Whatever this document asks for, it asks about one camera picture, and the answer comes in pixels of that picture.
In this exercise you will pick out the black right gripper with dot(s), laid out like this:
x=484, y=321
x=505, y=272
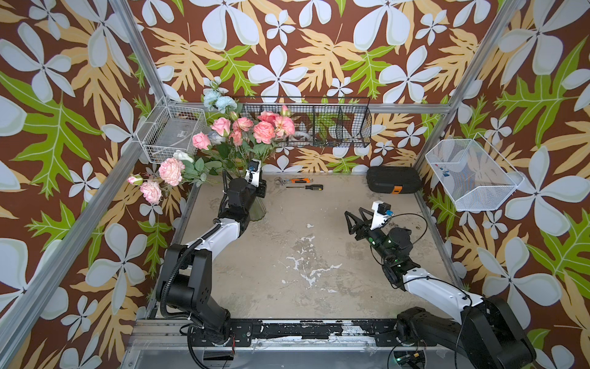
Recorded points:
x=364, y=234

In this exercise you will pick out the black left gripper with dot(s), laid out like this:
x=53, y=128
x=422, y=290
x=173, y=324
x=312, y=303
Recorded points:
x=260, y=190

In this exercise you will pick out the pink rose cluster stem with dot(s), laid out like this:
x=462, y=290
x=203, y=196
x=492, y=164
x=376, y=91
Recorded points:
x=271, y=130

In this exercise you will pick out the pale pink carnation stem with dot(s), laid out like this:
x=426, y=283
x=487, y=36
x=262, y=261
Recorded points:
x=172, y=173

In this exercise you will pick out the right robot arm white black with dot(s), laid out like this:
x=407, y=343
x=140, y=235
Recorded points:
x=483, y=330

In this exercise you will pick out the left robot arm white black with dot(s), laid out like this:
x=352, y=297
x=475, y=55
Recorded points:
x=185, y=284

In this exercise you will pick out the clear ribbed glass vase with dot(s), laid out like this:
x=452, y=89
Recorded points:
x=257, y=210

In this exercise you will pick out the pink rose bunch in vase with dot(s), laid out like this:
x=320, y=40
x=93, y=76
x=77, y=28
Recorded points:
x=231, y=146

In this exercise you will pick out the orange black adjustable wrench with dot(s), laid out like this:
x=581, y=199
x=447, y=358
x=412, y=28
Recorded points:
x=294, y=181

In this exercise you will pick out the black zip case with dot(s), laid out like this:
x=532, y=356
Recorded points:
x=393, y=180

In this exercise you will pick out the black yellow screwdriver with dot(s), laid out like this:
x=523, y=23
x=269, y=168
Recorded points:
x=318, y=187

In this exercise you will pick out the pink rose stem left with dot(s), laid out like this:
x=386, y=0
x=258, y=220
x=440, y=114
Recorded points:
x=203, y=141

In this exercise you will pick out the white rose stem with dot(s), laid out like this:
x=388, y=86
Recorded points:
x=183, y=156

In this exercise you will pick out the light blue flower stem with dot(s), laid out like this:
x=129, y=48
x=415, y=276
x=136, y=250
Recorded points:
x=215, y=97

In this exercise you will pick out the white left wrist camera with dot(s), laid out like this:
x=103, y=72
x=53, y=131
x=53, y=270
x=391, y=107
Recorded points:
x=253, y=173

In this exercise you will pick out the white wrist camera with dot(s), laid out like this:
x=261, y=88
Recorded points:
x=381, y=214
x=253, y=173

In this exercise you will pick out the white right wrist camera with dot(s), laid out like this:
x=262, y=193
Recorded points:
x=381, y=214

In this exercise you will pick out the black wire wall basket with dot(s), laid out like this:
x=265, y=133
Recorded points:
x=334, y=122

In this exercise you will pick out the white wire basket left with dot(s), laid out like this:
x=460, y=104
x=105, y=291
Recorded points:
x=170, y=127

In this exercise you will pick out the white wire basket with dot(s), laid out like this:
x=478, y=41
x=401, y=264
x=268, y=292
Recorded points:
x=474, y=173
x=170, y=127

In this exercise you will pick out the white wire basket right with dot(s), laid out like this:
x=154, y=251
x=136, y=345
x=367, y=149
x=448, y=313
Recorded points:
x=474, y=173

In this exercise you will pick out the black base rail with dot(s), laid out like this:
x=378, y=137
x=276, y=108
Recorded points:
x=247, y=332

